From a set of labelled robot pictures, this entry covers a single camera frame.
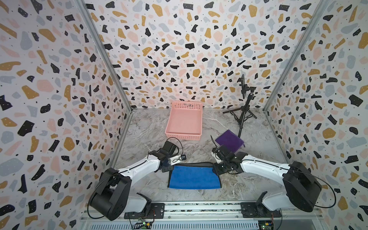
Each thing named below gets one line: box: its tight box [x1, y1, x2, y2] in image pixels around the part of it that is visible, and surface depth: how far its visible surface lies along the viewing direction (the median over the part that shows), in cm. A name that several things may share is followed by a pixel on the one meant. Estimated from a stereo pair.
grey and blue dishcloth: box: [167, 161, 222, 190], surface depth 86 cm
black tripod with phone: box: [222, 73, 258, 138], surface depth 103 cm
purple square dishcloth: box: [215, 129, 246, 153], surface depth 105 cm
